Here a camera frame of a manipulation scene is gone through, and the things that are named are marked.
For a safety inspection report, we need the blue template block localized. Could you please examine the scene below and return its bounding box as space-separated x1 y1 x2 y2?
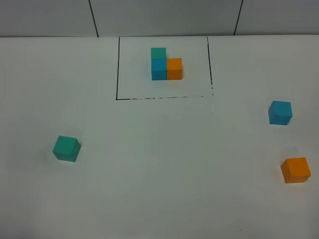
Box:
151 58 167 81

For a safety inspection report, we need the orange template block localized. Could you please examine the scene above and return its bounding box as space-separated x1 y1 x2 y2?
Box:
166 58 183 80

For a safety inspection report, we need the green template block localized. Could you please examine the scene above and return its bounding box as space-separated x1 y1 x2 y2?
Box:
151 48 166 59

